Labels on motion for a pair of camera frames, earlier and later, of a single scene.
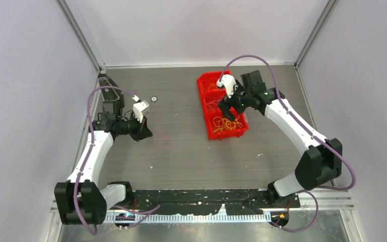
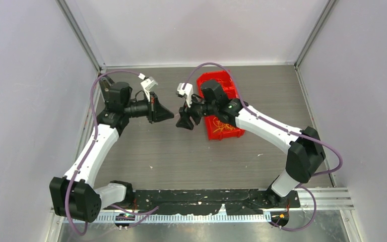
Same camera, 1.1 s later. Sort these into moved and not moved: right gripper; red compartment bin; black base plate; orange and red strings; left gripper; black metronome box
Moved: left gripper; right gripper
Not moved: orange and red strings; black metronome box; red compartment bin; black base plate
